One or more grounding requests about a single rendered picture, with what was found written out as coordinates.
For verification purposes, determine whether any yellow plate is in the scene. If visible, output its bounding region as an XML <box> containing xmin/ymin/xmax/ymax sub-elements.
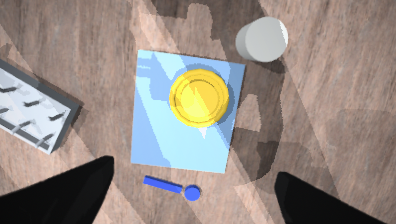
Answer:
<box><xmin>169</xmin><ymin>68</ymin><xmax>229</xmax><ymax>128</ymax></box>

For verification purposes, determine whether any grey cylinder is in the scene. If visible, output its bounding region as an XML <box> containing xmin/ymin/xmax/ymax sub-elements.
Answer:
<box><xmin>236</xmin><ymin>16</ymin><xmax>288</xmax><ymax>62</ymax></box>

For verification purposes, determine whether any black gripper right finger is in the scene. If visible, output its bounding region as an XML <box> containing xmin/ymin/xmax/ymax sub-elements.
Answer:
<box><xmin>274</xmin><ymin>172</ymin><xmax>386</xmax><ymax>224</ymax></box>

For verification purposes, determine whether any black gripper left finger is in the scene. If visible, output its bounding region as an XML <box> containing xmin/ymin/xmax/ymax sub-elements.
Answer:
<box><xmin>0</xmin><ymin>155</ymin><xmax>115</xmax><ymax>224</ymax></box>

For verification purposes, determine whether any light blue rectangular mat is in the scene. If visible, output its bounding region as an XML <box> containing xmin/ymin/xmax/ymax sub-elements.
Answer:
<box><xmin>131</xmin><ymin>50</ymin><xmax>245</xmax><ymax>173</ymax></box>

